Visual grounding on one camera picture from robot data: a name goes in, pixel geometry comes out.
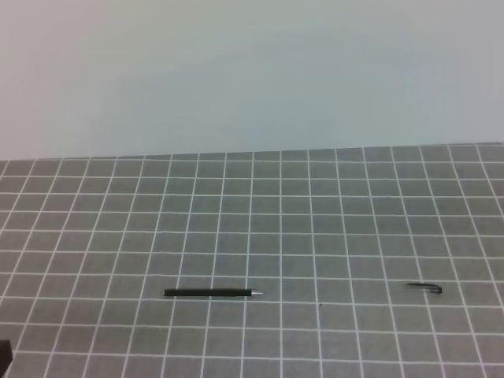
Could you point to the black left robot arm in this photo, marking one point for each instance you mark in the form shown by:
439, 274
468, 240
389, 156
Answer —
6, 355

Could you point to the grey checked tablecloth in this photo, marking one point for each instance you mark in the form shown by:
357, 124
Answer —
331, 238

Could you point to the black pen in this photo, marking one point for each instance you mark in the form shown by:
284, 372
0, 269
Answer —
211, 292

